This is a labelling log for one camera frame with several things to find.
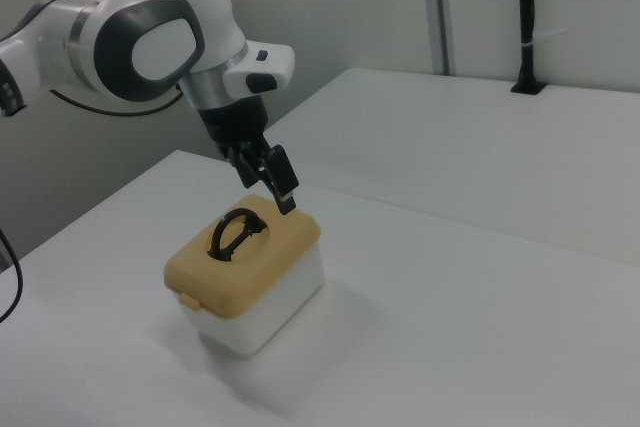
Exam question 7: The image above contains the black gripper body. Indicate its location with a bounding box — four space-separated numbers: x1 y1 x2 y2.
197 94 274 164

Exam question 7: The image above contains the black lid handle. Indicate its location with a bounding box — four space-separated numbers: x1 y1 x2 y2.
206 206 272 264

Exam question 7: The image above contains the tan tool case lid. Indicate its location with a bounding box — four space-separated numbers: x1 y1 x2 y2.
163 193 323 321

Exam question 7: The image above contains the white plastic tool case box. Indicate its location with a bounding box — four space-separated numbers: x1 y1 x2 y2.
178 235 327 361

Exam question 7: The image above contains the black mounting pole with base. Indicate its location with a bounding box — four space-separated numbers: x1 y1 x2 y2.
509 0 547 96

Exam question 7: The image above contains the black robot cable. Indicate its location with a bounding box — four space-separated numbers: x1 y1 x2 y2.
0 87 184 324

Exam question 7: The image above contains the grey partition post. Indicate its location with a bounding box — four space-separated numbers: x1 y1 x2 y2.
428 0 457 77

